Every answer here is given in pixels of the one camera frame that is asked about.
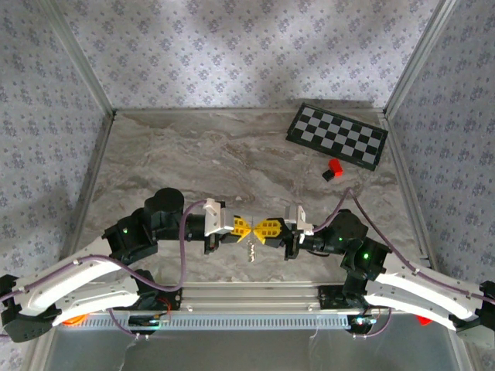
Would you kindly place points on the red block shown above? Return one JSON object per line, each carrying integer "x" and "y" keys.
{"x": 335, "y": 167}

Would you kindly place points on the small black block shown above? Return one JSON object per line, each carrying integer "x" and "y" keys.
{"x": 328, "y": 175}

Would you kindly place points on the wide aluminium mounting rail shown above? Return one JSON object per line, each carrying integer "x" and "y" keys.
{"x": 247, "y": 295}

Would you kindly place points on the aluminium frame rail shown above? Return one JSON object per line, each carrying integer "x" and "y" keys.
{"x": 89, "y": 193}
{"x": 212, "y": 111}
{"x": 408, "y": 193}

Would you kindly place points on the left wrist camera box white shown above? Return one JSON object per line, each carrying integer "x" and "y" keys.
{"x": 214, "y": 216}

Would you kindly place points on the aluminium frame post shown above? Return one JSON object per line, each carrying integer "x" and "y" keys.
{"x": 80, "y": 58}

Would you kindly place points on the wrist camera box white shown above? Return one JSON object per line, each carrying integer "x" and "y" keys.
{"x": 214, "y": 216}
{"x": 298, "y": 218}

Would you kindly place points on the black grey checkerboard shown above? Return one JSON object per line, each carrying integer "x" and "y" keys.
{"x": 336, "y": 131}

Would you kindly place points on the grey metal shelf plate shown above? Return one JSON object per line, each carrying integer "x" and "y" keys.
{"x": 247, "y": 351}

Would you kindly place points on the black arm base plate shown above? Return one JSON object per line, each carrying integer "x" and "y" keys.
{"x": 328, "y": 299}
{"x": 174, "y": 299}

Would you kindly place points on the red toy brick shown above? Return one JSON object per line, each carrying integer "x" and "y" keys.
{"x": 424, "y": 320}

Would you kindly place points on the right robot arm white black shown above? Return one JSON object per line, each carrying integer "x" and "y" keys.
{"x": 425, "y": 286}

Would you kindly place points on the orange curved plastic piece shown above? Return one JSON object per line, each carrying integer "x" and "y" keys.
{"x": 73, "y": 320}

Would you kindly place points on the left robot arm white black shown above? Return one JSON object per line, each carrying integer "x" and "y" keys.
{"x": 77, "y": 274}

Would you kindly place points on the small circuit board green light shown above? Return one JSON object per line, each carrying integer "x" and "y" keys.
{"x": 363, "y": 321}
{"x": 149, "y": 321}

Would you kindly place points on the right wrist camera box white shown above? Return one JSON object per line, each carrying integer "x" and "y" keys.
{"x": 298, "y": 218}

